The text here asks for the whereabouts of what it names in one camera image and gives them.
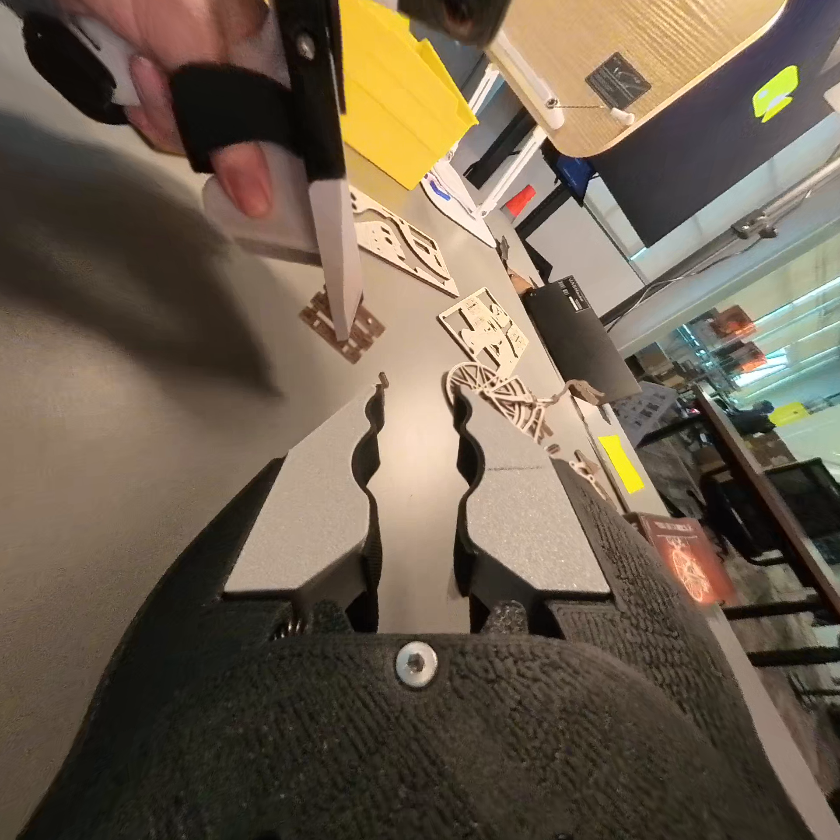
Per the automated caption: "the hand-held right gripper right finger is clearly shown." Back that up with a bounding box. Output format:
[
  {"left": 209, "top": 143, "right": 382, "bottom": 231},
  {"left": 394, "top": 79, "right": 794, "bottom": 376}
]
[{"left": 449, "top": 386, "right": 611, "bottom": 632}]

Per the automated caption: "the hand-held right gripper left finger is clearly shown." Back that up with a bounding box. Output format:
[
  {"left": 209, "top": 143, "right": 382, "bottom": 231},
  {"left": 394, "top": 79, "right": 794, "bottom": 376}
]
[{"left": 223, "top": 385, "right": 385, "bottom": 633}]

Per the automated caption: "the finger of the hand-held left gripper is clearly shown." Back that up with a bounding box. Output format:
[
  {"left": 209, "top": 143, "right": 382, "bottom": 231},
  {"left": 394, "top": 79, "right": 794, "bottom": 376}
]
[{"left": 307, "top": 177, "right": 365, "bottom": 343}]

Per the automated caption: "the small slatted wooden part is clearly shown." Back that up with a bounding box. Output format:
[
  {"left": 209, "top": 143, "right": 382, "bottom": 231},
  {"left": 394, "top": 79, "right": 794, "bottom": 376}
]
[{"left": 298, "top": 289, "right": 386, "bottom": 365}]

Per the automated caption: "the small wooden model part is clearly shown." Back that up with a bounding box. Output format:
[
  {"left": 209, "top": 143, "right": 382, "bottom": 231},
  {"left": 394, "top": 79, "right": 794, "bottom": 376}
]
[{"left": 567, "top": 451, "right": 621, "bottom": 509}]

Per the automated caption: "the wooden bicycle model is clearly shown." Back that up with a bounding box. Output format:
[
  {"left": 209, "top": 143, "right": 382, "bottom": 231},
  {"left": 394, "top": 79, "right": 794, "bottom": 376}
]
[{"left": 445, "top": 361, "right": 608, "bottom": 439}]

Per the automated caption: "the person's left hand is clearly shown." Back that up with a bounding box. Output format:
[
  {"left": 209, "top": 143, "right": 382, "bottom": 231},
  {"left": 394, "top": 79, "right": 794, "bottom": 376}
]
[{"left": 66, "top": 0, "right": 293, "bottom": 221}]

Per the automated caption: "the yellow plastic bin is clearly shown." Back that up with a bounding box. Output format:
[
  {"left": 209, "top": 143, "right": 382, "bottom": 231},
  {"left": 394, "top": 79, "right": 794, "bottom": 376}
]
[{"left": 338, "top": 0, "right": 479, "bottom": 191}]

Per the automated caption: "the wooden sheet with large cutouts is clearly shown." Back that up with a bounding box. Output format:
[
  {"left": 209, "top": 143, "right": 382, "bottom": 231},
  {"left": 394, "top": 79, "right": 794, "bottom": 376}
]
[{"left": 348, "top": 184, "right": 460, "bottom": 298}]

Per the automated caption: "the yellow sticky note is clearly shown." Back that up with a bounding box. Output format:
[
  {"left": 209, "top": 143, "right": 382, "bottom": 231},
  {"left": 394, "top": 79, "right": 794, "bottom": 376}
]
[{"left": 598, "top": 434, "right": 646, "bottom": 494}]

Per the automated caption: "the white printed packet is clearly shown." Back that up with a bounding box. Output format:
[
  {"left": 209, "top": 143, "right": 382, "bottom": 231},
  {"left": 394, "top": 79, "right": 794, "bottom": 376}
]
[{"left": 423, "top": 161, "right": 496, "bottom": 249}]

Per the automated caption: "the red cardboard box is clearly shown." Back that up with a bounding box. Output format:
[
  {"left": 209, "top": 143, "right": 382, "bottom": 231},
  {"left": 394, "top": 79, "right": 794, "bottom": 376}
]
[{"left": 626, "top": 512, "right": 737, "bottom": 606}]

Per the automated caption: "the wooden sheet with arch cutout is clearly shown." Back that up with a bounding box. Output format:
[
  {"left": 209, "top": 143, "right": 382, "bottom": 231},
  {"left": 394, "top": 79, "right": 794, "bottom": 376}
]
[{"left": 438, "top": 293, "right": 530, "bottom": 368}]

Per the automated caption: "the printed paper sheet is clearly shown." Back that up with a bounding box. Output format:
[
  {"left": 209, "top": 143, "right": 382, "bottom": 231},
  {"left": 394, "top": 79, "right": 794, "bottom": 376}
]
[{"left": 613, "top": 382, "right": 680, "bottom": 447}]

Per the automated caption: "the black flat box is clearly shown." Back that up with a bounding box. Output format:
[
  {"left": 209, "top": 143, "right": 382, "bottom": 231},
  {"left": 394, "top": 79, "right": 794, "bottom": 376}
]
[{"left": 521, "top": 276, "right": 643, "bottom": 403}]

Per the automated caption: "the black square label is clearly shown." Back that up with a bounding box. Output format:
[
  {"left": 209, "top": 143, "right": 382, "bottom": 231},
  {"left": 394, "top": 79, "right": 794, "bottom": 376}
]
[{"left": 585, "top": 52, "right": 652, "bottom": 102}]

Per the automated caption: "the light wooden desk top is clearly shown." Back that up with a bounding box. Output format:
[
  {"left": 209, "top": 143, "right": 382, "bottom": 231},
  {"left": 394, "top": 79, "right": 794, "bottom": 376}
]
[{"left": 489, "top": 0, "right": 788, "bottom": 158}]

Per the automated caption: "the dark blue panel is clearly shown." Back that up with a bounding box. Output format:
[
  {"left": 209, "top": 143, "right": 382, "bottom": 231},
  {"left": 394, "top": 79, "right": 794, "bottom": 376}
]
[{"left": 591, "top": 0, "right": 840, "bottom": 247}]

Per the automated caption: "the white desk frame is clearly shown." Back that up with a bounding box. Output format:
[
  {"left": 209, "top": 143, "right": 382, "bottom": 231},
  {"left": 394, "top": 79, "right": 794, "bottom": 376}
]
[{"left": 462, "top": 62, "right": 565, "bottom": 217}]

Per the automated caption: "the dark wooden furniture frame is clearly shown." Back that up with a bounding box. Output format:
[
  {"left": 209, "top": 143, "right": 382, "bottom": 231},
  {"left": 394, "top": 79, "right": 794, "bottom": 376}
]
[{"left": 692, "top": 387, "right": 840, "bottom": 618}]

